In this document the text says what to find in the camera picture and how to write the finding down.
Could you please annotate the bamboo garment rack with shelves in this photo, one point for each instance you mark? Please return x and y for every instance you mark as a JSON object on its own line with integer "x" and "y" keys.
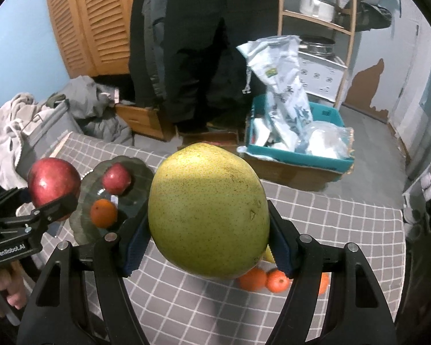
{"x": 309, "y": 20}

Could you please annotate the person's left hand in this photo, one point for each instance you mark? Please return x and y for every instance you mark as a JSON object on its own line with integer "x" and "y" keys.
{"x": 12, "y": 287}

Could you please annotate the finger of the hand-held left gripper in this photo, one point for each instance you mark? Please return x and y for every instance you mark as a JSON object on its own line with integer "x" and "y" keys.
{"x": 9, "y": 197}
{"x": 57, "y": 208}

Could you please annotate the white fleece blanket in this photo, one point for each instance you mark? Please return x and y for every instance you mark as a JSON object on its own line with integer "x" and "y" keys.
{"x": 18, "y": 115}

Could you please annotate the white patterned basket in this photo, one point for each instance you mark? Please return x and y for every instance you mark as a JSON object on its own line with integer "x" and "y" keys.
{"x": 321, "y": 75}

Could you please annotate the large orange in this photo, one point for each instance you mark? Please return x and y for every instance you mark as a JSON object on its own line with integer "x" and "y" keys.
{"x": 103, "y": 212}

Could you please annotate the dark green glass plate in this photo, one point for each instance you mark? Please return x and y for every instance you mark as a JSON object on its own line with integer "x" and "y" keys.
{"x": 93, "y": 187}

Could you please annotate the black hooded coat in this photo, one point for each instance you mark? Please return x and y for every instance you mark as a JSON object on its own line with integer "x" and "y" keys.
{"x": 208, "y": 43}

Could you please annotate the small red apple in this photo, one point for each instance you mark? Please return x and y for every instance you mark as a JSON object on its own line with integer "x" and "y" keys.
{"x": 116, "y": 179}

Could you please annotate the wooden louvered wardrobe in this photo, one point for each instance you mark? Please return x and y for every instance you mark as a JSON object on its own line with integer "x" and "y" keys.
{"x": 93, "y": 18}

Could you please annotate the black jacket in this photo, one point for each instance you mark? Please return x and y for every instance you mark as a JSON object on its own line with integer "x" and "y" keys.
{"x": 138, "y": 43}

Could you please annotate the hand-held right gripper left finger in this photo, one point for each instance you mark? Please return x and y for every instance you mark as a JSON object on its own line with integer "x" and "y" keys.
{"x": 134, "y": 244}

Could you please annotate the white door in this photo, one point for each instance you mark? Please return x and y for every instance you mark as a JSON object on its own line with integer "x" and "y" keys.
{"x": 413, "y": 79}

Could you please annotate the metal steamer pot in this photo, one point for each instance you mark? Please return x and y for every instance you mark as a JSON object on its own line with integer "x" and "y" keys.
{"x": 318, "y": 48}

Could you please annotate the dark hanging bag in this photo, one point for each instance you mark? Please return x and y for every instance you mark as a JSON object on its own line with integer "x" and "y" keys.
{"x": 373, "y": 16}

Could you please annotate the clear plastic bag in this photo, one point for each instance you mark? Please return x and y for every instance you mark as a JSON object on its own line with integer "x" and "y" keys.
{"x": 327, "y": 140}

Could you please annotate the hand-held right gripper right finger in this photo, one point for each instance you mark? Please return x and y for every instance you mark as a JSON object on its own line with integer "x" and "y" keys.
{"x": 282, "y": 248}

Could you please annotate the olive grey jacket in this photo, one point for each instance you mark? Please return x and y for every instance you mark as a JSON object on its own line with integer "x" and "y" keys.
{"x": 154, "y": 50}

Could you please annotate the pile of grey clothes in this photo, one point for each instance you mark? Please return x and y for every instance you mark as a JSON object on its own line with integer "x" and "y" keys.
{"x": 82, "y": 93}

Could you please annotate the large green pear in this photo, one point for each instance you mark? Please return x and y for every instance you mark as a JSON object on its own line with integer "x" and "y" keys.
{"x": 208, "y": 212}

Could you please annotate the grey printed tote bag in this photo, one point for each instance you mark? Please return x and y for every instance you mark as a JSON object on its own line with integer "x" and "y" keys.
{"x": 46, "y": 133}

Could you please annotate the small orange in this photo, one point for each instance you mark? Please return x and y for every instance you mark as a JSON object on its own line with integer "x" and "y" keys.
{"x": 323, "y": 284}
{"x": 277, "y": 281}
{"x": 253, "y": 280}

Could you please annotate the large red apple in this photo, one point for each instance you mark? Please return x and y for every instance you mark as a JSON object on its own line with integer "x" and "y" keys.
{"x": 52, "y": 187}

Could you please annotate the grey checked tablecloth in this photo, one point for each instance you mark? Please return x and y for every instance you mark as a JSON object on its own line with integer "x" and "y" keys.
{"x": 309, "y": 215}

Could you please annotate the teal box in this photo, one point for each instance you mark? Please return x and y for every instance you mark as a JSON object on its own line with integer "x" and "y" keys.
{"x": 298, "y": 158}

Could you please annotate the plain cardboard box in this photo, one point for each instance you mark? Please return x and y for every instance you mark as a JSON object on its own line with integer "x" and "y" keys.
{"x": 291, "y": 176}

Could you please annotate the floral plastic bag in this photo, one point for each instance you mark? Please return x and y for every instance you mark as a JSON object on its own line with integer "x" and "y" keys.
{"x": 283, "y": 90}

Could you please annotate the cardboard box with red print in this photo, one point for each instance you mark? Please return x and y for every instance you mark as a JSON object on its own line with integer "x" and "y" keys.
{"x": 215, "y": 138}

